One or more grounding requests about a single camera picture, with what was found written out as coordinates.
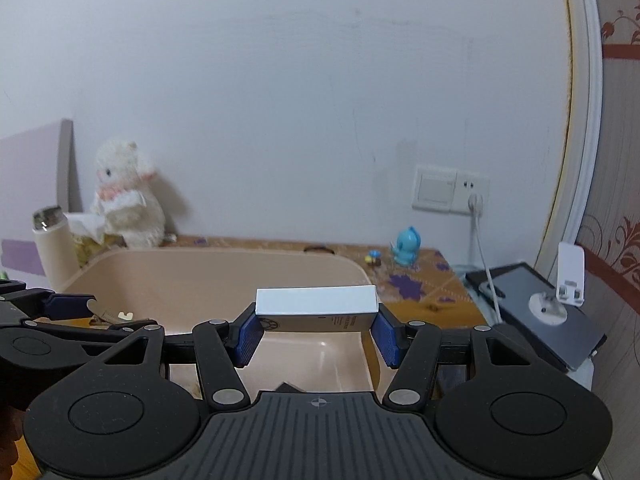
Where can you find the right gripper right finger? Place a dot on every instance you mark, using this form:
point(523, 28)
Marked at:
point(412, 351)

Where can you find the small black box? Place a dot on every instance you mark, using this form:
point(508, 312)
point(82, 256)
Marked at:
point(285, 387)

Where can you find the blue figurine toy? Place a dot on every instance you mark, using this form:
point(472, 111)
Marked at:
point(407, 247)

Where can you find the small colourful toy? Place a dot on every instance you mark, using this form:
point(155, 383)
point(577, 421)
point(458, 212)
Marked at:
point(373, 258)

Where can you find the tissue box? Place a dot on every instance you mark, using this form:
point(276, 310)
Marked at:
point(90, 237)

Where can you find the white wall switch socket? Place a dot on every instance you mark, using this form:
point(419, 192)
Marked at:
point(448, 190)

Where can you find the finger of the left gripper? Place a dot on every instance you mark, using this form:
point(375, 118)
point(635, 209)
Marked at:
point(93, 332)
point(45, 303)

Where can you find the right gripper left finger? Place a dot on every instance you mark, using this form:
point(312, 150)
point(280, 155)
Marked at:
point(220, 348)

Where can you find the white rectangular box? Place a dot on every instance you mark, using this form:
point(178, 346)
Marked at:
point(317, 309)

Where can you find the wooden hair clip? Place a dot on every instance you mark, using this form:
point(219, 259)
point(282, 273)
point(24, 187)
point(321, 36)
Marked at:
point(115, 320)

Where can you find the cream thermos bottle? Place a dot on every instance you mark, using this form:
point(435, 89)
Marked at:
point(55, 245)

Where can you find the white plush sheep toy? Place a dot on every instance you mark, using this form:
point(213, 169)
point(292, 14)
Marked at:
point(124, 198)

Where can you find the white phone stand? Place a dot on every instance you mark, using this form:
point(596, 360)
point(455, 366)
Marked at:
point(570, 277)

